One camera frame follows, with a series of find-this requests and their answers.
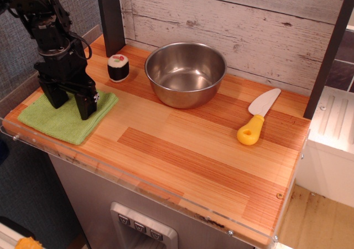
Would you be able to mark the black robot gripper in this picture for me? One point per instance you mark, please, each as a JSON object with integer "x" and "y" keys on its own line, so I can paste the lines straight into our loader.
{"x": 65, "y": 71}

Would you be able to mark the green towel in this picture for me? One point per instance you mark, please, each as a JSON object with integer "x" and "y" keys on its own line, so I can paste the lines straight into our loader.
{"x": 65, "y": 123}

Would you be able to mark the stainless steel bowl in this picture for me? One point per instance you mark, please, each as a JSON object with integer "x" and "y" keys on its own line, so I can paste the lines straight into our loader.
{"x": 185, "y": 75}

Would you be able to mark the yellow handled toy knife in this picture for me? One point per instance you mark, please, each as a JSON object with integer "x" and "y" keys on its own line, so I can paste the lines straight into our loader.
{"x": 249, "y": 134}

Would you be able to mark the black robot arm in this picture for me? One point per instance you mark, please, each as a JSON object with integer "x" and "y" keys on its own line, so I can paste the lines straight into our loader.
{"x": 47, "y": 22}

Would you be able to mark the toy sushi roll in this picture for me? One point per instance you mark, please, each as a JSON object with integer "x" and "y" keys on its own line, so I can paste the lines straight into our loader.
{"x": 118, "y": 67}

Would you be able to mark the clear acrylic table edge guard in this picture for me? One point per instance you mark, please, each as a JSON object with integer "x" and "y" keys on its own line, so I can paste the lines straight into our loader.
{"x": 196, "y": 166}

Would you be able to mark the silver toy fridge cabinet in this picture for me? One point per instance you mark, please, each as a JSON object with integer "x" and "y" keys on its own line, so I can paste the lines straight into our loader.
{"x": 91, "y": 196}

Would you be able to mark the silver dispenser button panel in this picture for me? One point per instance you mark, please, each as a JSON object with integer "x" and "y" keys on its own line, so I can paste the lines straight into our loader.
{"x": 135, "y": 230}

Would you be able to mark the orange object bottom left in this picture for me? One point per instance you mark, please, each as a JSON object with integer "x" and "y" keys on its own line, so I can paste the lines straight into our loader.
{"x": 28, "y": 243}

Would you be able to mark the white toy sink unit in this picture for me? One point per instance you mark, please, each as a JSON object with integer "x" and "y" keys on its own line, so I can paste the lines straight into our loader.
{"x": 327, "y": 164}

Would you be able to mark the dark right shelf post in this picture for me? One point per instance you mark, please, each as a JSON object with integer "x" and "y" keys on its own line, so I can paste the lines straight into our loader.
{"x": 329, "y": 57}

